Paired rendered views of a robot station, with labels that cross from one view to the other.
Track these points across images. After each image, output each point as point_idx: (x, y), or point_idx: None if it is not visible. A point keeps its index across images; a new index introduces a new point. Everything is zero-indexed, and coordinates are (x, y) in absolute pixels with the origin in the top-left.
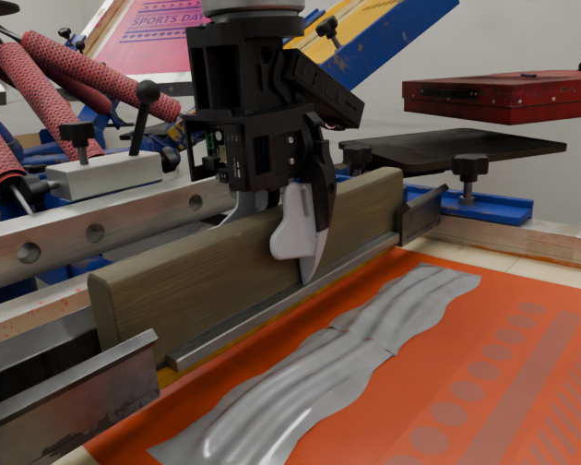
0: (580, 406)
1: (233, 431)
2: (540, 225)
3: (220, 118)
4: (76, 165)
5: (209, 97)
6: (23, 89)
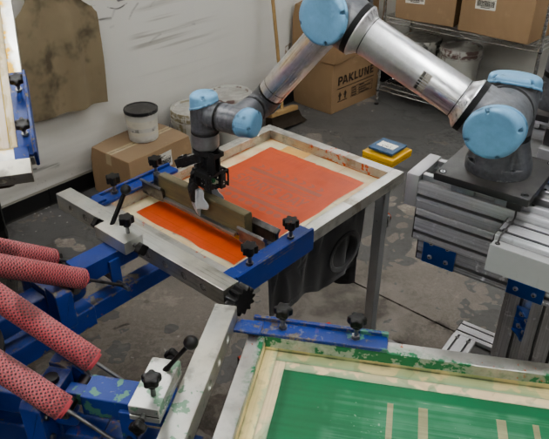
0: (255, 192)
1: None
2: (179, 168)
3: (221, 172)
4: (129, 234)
5: (219, 169)
6: None
